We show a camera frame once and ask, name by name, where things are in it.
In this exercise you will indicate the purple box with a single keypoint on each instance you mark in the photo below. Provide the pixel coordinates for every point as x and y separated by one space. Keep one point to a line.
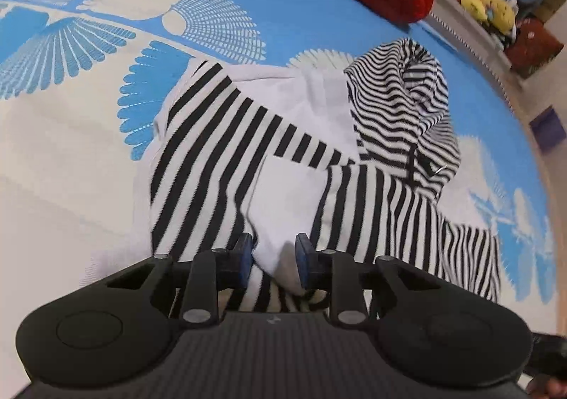
549 126

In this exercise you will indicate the black white striped hoodie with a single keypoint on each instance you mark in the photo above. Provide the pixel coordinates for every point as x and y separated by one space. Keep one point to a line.
248 151

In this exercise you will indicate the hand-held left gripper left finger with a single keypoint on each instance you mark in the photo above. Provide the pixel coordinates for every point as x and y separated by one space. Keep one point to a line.
243 261

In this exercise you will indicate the blue white printed blanket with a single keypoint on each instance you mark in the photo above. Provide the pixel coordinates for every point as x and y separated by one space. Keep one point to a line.
79 137

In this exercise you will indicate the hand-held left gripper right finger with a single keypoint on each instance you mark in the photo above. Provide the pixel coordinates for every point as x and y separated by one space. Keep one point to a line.
304 264

